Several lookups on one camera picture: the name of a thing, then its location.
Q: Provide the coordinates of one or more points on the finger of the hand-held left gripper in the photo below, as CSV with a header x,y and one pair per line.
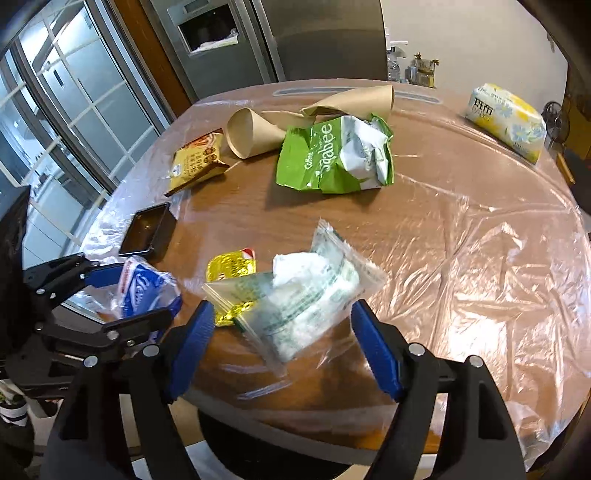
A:
x,y
106,277
138,323

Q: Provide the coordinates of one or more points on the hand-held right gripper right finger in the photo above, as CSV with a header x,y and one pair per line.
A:
x,y
374,350

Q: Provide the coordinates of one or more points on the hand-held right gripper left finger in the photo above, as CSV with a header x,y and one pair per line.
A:
x,y
194,350

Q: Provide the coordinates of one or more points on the blue white plastic wrapper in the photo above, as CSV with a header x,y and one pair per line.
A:
x,y
138,286

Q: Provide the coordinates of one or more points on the clear zip bag with tissue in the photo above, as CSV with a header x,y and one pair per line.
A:
x,y
295,300

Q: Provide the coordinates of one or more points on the black plastic tray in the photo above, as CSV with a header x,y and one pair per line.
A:
x,y
147,228

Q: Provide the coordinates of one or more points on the small yellow sauce packet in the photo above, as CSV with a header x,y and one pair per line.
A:
x,y
226,270

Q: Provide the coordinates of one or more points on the yellow brown snack packet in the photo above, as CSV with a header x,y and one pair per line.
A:
x,y
196,161

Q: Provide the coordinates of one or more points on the clear plastic table cover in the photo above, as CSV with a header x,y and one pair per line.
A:
x,y
485,254

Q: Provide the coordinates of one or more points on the glass sliding door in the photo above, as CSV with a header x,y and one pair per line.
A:
x,y
92,92

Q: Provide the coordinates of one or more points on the green snack bag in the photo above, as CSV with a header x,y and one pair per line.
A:
x,y
314,157

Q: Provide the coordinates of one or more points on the flattened brown paper cone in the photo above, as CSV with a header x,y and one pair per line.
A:
x,y
286,119

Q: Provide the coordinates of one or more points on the yellow flowered tissue pack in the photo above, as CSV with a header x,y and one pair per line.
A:
x,y
503,120

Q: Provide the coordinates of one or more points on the clear glass jar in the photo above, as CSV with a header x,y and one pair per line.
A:
x,y
427,76

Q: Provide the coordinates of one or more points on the standing fan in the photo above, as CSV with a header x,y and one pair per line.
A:
x,y
556,122

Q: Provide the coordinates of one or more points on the stainless steel refrigerator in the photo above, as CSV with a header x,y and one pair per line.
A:
x,y
323,41

